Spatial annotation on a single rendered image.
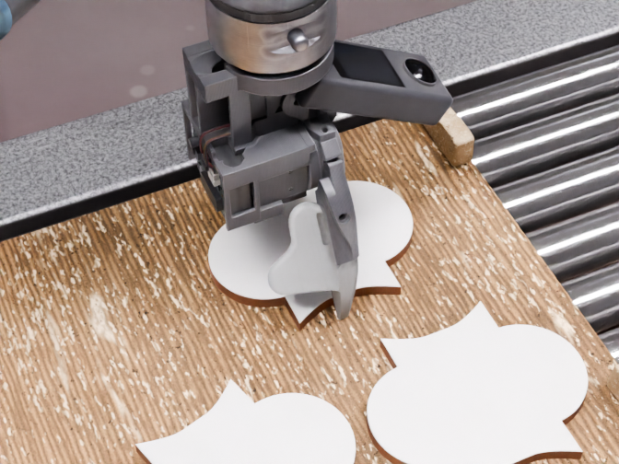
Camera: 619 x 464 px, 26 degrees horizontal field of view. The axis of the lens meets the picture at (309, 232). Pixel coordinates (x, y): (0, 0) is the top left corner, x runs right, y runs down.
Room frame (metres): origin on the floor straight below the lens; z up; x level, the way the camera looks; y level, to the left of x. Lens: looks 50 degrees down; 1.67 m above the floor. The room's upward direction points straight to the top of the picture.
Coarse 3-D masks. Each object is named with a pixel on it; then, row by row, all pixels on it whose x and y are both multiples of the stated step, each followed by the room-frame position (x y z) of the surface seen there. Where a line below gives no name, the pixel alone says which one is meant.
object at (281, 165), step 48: (192, 48) 0.59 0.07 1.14; (192, 96) 0.59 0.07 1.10; (240, 96) 0.57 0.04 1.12; (288, 96) 0.58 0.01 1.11; (192, 144) 0.58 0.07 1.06; (240, 144) 0.57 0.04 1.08; (288, 144) 0.57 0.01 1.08; (336, 144) 0.57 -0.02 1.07; (240, 192) 0.55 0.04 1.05; (288, 192) 0.56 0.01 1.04
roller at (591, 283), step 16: (592, 272) 0.60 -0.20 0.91; (608, 272) 0.60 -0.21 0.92; (576, 288) 0.58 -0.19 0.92; (592, 288) 0.58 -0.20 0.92; (608, 288) 0.58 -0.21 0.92; (576, 304) 0.57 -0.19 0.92; (592, 304) 0.57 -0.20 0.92; (608, 304) 0.57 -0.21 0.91; (592, 320) 0.56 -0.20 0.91; (608, 320) 0.56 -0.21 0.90
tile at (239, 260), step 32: (352, 192) 0.65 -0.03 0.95; (384, 192) 0.65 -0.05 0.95; (256, 224) 0.62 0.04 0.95; (384, 224) 0.62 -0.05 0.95; (224, 256) 0.59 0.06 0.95; (256, 256) 0.59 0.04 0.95; (384, 256) 0.59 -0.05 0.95; (224, 288) 0.56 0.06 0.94; (256, 288) 0.56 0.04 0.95; (384, 288) 0.56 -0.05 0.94
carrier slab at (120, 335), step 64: (384, 128) 0.72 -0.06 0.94; (192, 192) 0.66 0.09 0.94; (448, 192) 0.66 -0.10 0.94; (0, 256) 0.60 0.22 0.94; (64, 256) 0.60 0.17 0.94; (128, 256) 0.60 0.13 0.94; (192, 256) 0.60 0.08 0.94; (448, 256) 0.60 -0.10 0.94; (512, 256) 0.60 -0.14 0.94; (0, 320) 0.54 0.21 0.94; (64, 320) 0.54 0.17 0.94; (128, 320) 0.54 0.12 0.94; (192, 320) 0.54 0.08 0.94; (256, 320) 0.54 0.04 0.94; (320, 320) 0.54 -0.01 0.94; (384, 320) 0.54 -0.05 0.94; (448, 320) 0.54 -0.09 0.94; (512, 320) 0.54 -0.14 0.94; (576, 320) 0.54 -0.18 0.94; (0, 384) 0.49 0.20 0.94; (64, 384) 0.49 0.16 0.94; (128, 384) 0.49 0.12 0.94; (192, 384) 0.49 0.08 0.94; (256, 384) 0.49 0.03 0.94; (320, 384) 0.49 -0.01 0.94; (0, 448) 0.44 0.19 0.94; (64, 448) 0.44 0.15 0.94; (128, 448) 0.44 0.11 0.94
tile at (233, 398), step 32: (224, 416) 0.46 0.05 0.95; (256, 416) 0.46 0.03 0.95; (288, 416) 0.46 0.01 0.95; (320, 416) 0.46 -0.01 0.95; (160, 448) 0.43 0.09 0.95; (192, 448) 0.43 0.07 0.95; (224, 448) 0.43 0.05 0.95; (256, 448) 0.43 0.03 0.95; (288, 448) 0.43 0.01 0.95; (320, 448) 0.43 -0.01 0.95; (352, 448) 0.43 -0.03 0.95
